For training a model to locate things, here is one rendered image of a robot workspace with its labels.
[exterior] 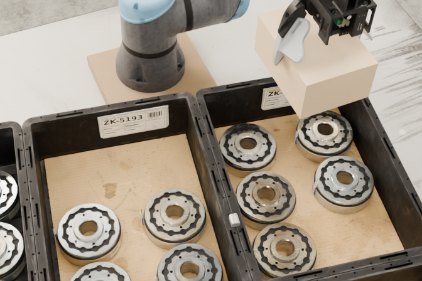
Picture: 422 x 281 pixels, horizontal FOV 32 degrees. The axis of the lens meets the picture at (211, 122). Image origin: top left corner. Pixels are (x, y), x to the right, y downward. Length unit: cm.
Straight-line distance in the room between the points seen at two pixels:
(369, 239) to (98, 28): 83
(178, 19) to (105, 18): 35
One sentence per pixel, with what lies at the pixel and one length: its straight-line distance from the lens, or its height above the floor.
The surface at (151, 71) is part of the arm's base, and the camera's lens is 154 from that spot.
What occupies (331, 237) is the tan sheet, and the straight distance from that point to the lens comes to 127.
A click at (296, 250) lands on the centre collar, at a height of 87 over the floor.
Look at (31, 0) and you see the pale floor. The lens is 294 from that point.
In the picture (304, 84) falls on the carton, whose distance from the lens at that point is 107.
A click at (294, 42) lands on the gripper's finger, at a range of 107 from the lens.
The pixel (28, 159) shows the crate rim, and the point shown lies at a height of 93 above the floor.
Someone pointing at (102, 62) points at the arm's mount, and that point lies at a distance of 164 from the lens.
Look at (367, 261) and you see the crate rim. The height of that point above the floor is 93.
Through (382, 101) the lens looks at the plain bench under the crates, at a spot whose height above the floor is 70.
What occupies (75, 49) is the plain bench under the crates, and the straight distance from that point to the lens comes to 171.
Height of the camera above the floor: 190
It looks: 51 degrees down
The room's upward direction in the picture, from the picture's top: 2 degrees clockwise
